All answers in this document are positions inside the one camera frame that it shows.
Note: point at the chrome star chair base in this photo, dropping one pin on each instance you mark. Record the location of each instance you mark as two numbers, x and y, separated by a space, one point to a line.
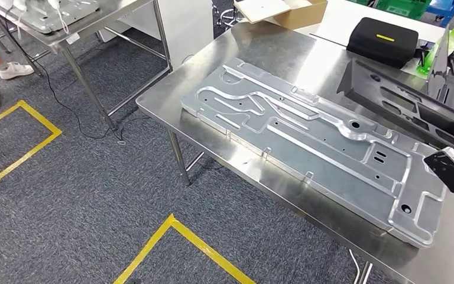
227 15

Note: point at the black plastic plate bracket part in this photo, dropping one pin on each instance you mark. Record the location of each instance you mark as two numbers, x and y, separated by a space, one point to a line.
368 86

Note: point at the white cabinet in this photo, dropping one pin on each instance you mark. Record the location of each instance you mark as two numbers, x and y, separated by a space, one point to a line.
188 23

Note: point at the black case with yellow stripe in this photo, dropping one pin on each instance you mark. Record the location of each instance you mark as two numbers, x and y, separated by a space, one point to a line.
379 43

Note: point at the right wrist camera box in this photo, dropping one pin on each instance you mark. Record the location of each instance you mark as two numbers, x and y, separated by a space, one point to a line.
446 172

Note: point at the cardboard box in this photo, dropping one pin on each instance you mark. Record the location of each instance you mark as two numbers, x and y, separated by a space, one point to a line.
301 15

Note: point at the small green plastic crate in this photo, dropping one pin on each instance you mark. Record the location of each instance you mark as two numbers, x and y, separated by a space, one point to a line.
360 2

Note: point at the white label tag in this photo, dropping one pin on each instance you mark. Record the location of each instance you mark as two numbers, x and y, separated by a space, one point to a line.
72 38

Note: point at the small steel table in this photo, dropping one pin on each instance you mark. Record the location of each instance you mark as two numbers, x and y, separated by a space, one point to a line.
105 15

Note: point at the large green plastic crate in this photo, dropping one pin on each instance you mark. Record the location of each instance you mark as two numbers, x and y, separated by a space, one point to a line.
399 8

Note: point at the blue metal cart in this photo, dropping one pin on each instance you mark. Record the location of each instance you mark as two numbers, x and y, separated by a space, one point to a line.
446 8

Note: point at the large steel workbench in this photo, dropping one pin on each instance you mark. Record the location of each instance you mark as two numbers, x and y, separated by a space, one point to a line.
274 47

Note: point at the white table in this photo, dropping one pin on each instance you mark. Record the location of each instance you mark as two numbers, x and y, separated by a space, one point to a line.
348 11

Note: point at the large aluminium fixture plate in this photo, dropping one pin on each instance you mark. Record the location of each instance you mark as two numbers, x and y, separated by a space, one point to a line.
289 149

